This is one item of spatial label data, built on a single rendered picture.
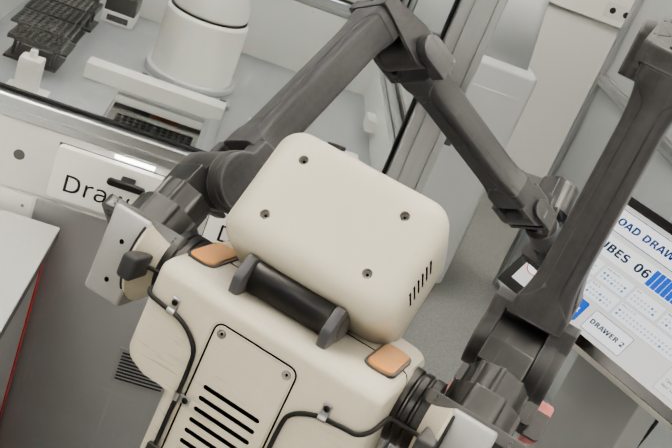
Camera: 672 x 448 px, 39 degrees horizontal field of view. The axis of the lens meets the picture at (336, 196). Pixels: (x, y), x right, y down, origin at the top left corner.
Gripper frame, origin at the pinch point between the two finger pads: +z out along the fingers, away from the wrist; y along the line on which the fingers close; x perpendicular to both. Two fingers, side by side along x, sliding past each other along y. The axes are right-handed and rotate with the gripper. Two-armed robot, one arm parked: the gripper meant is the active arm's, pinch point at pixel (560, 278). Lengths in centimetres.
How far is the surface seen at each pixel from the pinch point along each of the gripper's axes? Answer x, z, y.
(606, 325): -0.3, 7.4, -9.8
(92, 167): 51, -40, 65
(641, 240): -18.1, 7.7, -2.3
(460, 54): -13.3, -31.3, 31.2
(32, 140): 56, -47, 74
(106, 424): 88, 10, 56
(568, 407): 13.1, 26.9, -8.5
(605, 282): -6.8, 7.5, -3.5
